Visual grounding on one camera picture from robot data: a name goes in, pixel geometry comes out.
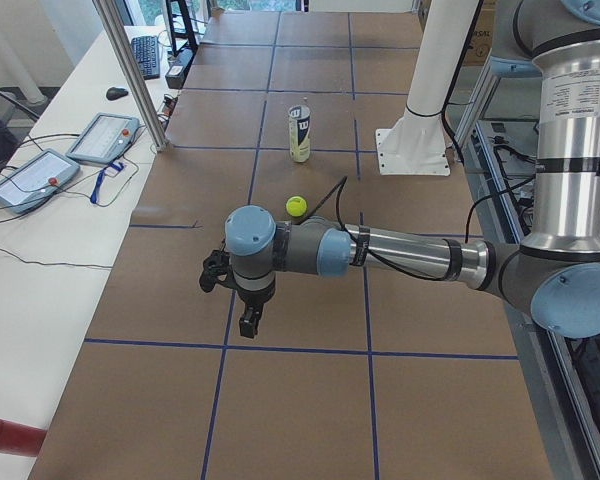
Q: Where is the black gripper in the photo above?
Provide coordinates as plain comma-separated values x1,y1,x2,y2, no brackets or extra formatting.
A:
238,288,273,339

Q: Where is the yellow tennis ball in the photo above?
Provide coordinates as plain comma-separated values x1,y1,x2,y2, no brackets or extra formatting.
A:
285,195,308,218

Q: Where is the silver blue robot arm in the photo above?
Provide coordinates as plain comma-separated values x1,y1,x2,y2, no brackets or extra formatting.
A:
200,1,600,338

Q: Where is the clear tennis ball can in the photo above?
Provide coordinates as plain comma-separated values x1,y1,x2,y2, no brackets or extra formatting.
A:
288,105,311,163

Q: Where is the far teach pendant tablet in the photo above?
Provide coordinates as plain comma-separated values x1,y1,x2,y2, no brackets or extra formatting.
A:
66,112,140,165

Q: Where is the teach pendant tablet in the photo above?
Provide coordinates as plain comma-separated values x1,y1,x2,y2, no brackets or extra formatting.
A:
66,112,140,165
0,149,80,214

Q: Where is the white pillar with base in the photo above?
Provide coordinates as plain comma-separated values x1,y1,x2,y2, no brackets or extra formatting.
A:
376,0,481,176

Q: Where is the near teach pendant tablet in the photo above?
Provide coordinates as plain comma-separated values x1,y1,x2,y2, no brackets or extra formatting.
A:
0,149,80,214

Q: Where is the black computer mouse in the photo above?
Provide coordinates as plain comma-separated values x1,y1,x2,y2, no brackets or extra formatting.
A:
105,87,129,101

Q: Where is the red cylinder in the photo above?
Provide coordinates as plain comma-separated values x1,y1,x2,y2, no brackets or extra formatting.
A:
0,419,47,457

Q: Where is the black keyboard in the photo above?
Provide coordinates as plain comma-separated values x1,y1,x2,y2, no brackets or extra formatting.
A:
130,35,160,80

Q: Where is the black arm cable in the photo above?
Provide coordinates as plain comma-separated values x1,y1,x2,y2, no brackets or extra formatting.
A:
307,175,539,281

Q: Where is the aluminium frame post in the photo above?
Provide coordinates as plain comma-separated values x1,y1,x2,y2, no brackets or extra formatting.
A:
93,0,168,152

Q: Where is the blue lanyard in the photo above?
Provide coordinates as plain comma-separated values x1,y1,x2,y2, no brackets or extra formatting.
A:
89,159,126,205

